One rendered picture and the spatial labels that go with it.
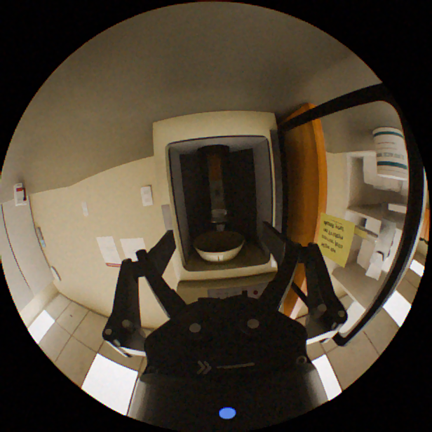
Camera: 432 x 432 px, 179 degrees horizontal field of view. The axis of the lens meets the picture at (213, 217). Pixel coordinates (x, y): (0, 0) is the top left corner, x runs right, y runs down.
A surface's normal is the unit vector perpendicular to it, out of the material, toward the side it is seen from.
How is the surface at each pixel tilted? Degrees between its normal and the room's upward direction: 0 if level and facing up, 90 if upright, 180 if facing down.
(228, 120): 90
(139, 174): 90
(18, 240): 90
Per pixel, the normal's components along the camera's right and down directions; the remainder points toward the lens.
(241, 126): 0.00, 0.26
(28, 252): 1.00, -0.09
